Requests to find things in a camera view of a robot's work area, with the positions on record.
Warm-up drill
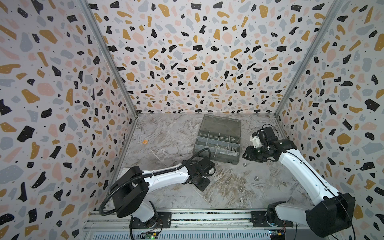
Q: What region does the grey plastic compartment organizer box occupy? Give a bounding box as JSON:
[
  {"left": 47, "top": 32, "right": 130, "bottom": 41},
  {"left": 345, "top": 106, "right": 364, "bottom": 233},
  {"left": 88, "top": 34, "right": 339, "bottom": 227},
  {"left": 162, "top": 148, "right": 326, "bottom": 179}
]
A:
[{"left": 193, "top": 115, "right": 242, "bottom": 165}]

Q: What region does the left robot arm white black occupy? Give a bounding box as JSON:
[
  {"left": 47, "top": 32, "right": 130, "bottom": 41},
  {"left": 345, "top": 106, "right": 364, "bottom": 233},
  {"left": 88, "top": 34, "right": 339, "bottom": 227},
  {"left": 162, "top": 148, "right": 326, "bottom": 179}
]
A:
[{"left": 112, "top": 157, "right": 216, "bottom": 228}]

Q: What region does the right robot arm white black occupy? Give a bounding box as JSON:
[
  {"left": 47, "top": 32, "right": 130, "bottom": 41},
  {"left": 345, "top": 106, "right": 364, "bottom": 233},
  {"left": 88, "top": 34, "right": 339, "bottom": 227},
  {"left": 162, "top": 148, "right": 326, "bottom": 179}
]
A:
[{"left": 243, "top": 127, "right": 356, "bottom": 238}]

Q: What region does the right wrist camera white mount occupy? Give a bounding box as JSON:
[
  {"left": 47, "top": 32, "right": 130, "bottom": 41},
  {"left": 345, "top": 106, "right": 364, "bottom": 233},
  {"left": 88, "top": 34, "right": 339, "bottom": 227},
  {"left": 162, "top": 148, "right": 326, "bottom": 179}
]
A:
[{"left": 250, "top": 136, "right": 263, "bottom": 149}]

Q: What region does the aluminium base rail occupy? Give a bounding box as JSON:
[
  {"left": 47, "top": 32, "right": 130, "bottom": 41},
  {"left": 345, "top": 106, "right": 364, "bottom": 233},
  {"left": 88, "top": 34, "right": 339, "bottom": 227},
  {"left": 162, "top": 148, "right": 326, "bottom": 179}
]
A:
[{"left": 84, "top": 209, "right": 308, "bottom": 232}]

